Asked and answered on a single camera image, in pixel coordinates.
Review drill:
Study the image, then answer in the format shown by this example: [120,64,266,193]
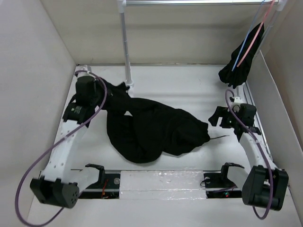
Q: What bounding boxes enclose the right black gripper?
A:
[208,105,241,128]

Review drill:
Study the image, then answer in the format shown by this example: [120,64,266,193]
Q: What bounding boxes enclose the black trousers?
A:
[103,82,210,164]

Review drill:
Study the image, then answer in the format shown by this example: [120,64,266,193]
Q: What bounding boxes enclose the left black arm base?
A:
[79,171,121,200]

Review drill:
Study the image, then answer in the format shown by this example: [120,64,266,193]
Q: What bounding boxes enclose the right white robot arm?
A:
[208,96,289,211]

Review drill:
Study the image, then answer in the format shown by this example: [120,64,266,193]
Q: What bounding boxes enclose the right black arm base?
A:
[200,172,242,199]

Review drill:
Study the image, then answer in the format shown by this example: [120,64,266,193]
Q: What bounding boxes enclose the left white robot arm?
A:
[30,70,108,209]

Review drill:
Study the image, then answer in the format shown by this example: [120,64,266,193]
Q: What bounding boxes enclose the black garment on hanger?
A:
[218,23,265,89]

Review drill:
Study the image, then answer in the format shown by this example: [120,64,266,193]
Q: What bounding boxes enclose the pink clothes hanger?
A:
[236,0,275,68]

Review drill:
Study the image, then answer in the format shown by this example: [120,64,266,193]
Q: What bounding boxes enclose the blue clothes hanger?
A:
[232,0,265,72]

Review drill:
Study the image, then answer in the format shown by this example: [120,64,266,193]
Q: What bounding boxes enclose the silver clothes rack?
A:
[117,0,287,97]

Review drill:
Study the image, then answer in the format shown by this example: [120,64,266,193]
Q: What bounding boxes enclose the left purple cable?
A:
[15,72,107,226]

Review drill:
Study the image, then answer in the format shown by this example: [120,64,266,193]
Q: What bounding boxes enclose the purple cable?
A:
[15,72,107,226]
[224,89,276,219]

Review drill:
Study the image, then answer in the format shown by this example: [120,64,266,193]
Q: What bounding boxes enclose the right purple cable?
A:
[224,89,276,219]

